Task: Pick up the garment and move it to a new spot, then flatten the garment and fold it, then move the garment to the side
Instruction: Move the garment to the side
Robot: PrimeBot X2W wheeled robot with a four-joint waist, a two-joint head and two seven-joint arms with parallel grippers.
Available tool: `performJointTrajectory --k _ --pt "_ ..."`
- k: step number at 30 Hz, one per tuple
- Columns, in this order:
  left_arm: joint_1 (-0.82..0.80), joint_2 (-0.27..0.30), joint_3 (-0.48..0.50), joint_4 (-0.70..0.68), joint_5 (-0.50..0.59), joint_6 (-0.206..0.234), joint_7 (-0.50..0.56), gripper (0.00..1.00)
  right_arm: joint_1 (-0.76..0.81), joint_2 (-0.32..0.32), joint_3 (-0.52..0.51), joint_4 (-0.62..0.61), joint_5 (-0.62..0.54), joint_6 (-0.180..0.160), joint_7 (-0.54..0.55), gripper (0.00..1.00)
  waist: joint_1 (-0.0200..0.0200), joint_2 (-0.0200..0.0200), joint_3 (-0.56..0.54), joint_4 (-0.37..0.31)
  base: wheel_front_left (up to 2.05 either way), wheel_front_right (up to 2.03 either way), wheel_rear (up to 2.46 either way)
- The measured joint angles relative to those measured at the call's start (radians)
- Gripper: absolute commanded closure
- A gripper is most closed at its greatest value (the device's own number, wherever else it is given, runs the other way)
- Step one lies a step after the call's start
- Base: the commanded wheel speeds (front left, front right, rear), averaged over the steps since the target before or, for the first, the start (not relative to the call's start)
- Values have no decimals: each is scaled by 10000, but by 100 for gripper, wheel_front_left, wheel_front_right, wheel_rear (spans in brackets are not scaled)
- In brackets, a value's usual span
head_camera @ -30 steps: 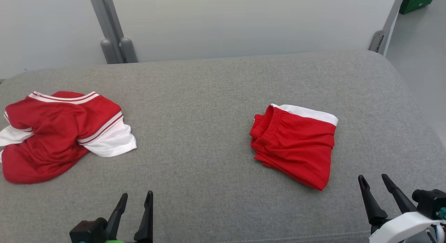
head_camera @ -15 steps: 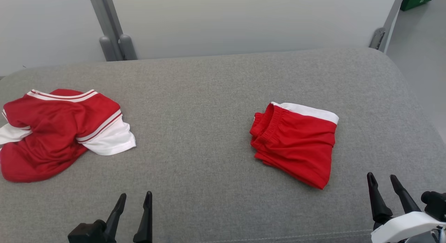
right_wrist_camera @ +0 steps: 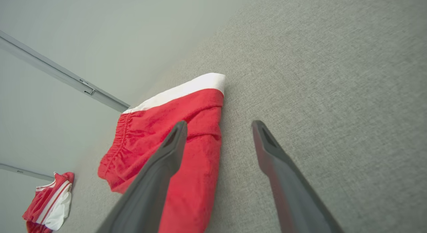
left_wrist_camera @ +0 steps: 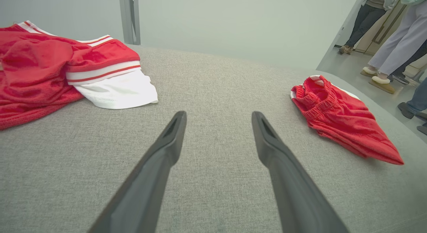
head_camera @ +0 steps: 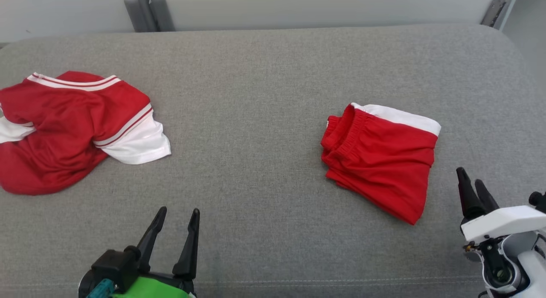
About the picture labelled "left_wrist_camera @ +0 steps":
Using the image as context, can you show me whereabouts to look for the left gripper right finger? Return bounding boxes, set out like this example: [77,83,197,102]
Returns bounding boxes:
[251,111,350,233]

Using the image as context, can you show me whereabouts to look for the person in lilac trousers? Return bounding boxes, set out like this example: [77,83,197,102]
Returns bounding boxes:
[360,0,427,95]

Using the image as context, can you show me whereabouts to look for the person in dark trousers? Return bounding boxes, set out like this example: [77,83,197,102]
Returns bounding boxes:
[339,0,400,55]

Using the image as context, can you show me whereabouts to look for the beige wooden door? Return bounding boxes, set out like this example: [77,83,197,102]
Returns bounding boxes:
[354,0,427,70]

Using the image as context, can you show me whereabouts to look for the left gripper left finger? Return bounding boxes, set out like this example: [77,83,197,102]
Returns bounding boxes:
[87,110,187,233]

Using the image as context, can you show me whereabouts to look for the person in dark sneakers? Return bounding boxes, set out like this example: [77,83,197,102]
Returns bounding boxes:
[388,39,427,85]

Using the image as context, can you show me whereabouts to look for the grey metal frame post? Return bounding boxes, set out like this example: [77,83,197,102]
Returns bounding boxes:
[119,0,141,45]

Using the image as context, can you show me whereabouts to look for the red shorts white stripe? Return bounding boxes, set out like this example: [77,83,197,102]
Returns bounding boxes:
[290,75,405,166]

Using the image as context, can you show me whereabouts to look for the red jersey white sleeves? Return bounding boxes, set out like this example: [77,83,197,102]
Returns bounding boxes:
[0,20,159,131]

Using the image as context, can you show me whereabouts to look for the person in blue jeans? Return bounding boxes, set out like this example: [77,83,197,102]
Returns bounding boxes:
[397,78,427,136]

